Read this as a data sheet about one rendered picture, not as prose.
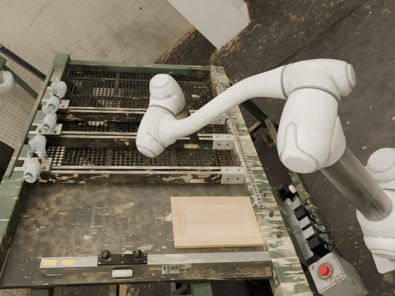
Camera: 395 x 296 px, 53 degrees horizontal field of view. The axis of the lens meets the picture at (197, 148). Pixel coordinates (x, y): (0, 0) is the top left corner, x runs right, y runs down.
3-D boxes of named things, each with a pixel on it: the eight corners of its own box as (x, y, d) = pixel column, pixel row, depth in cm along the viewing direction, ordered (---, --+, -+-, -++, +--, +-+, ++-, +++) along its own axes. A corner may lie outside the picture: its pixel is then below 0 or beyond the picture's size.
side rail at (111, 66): (208, 82, 324) (210, 70, 317) (70, 77, 307) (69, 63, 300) (207, 78, 330) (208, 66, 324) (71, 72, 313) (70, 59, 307)
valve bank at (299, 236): (352, 265, 178) (324, 243, 166) (327, 280, 183) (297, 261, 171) (314, 190, 218) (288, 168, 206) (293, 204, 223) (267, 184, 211)
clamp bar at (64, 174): (243, 185, 212) (251, 150, 198) (10, 186, 194) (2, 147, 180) (240, 174, 220) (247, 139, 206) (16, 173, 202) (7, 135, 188)
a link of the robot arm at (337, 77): (285, 52, 111) (274, 90, 106) (351, 41, 100) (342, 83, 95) (302, 81, 120) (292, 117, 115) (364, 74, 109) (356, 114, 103)
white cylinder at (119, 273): (111, 279, 158) (131, 278, 159) (111, 274, 156) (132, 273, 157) (112, 272, 160) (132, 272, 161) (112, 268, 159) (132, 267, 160)
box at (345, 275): (370, 294, 147) (345, 276, 138) (343, 309, 151) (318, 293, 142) (356, 268, 156) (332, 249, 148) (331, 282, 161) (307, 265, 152)
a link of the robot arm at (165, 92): (166, 91, 152) (154, 120, 147) (150, 66, 139) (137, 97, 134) (191, 94, 148) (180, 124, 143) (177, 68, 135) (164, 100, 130)
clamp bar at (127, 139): (233, 151, 237) (239, 117, 224) (26, 148, 219) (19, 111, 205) (230, 141, 245) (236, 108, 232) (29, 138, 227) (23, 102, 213)
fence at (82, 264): (270, 266, 171) (271, 260, 169) (40, 274, 156) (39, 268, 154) (267, 256, 175) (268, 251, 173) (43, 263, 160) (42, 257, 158)
